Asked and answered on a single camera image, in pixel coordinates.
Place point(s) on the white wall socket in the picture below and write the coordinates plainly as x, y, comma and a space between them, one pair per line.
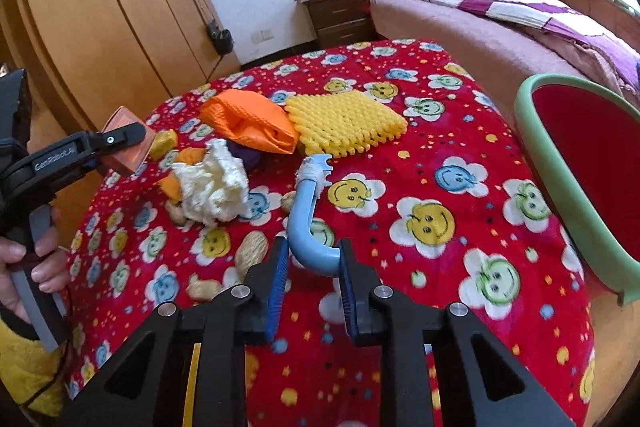
262, 37

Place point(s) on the white crumpled cloth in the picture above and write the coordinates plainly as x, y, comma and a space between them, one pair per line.
212, 187

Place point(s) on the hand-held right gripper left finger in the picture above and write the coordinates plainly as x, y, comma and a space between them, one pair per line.
279, 283

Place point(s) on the dark wooden nightstand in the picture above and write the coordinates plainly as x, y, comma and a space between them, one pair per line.
337, 19

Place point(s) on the yellow sponge piece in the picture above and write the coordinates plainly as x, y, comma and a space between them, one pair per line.
164, 144

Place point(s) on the copper coloured small box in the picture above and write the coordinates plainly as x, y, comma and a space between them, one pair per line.
127, 159

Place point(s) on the bed with pink sheet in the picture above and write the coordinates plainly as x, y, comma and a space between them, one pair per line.
450, 19

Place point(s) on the peanut shell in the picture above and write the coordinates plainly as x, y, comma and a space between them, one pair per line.
202, 291
252, 252
288, 203
177, 213

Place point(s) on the orange plastic bag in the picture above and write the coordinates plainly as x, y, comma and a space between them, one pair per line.
250, 119

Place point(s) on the person's left hand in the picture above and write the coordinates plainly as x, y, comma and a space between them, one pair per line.
50, 274

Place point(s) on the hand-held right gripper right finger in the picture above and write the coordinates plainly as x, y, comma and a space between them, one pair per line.
348, 292

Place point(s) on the red smiley flower blanket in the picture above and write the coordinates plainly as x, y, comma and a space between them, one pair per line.
450, 147

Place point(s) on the light wooden wardrobe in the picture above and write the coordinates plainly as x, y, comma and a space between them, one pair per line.
100, 7

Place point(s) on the blue curved brush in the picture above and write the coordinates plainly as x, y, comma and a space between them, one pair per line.
302, 227

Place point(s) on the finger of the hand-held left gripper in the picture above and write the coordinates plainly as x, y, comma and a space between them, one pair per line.
112, 139

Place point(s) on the wooden window cabinet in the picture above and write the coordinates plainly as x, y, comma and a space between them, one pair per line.
590, 7

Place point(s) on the person's left forearm yellow sleeve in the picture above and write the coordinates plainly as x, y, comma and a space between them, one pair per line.
22, 372

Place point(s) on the yellow knitted pad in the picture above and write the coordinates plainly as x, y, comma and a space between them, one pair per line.
345, 122

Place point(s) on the red bin with green rim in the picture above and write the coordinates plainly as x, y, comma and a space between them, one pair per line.
595, 147

